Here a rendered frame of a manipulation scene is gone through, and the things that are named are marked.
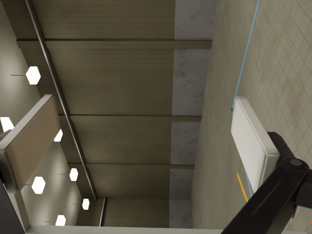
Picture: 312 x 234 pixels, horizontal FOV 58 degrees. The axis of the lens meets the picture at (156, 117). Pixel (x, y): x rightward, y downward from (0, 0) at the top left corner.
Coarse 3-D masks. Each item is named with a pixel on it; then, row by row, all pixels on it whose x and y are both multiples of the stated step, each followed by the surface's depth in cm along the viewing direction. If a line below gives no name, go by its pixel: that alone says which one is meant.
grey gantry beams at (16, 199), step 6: (0, 120) 262; (0, 126) 262; (0, 132) 262; (12, 198) 289; (18, 198) 294; (18, 204) 295; (24, 204) 307; (18, 210) 296; (24, 210) 307; (18, 216) 300; (24, 216) 308; (24, 222) 308; (24, 228) 308
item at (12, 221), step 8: (0, 184) 12; (0, 192) 12; (0, 200) 11; (8, 200) 11; (0, 208) 11; (8, 208) 11; (0, 216) 11; (8, 216) 11; (16, 216) 11; (0, 224) 10; (8, 224) 10; (16, 224) 10; (0, 232) 10; (8, 232) 10; (16, 232) 10; (24, 232) 10
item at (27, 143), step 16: (48, 96) 20; (32, 112) 18; (48, 112) 19; (16, 128) 16; (32, 128) 17; (48, 128) 19; (0, 144) 14; (16, 144) 15; (32, 144) 17; (48, 144) 19; (0, 160) 14; (16, 160) 15; (32, 160) 17; (16, 176) 15; (16, 192) 15
